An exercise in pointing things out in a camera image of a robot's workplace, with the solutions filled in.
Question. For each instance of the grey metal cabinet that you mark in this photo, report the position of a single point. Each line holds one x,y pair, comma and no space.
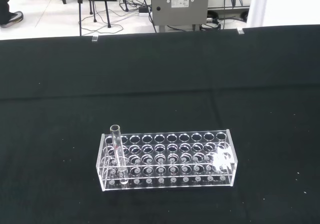
180,15

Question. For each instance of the pale board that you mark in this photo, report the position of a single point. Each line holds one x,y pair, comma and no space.
287,4

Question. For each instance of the black white power adapter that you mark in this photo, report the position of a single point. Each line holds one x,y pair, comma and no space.
143,12

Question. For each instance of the black tripod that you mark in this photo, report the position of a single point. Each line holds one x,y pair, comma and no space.
80,14

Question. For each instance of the person's leg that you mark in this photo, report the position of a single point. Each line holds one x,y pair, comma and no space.
10,19

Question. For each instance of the clear plastic test tube rack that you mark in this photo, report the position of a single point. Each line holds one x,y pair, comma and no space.
175,159

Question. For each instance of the black bench cloth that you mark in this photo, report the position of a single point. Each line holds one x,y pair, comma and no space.
160,84

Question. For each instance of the small clear cloth clip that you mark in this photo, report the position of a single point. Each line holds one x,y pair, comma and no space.
95,39
240,31

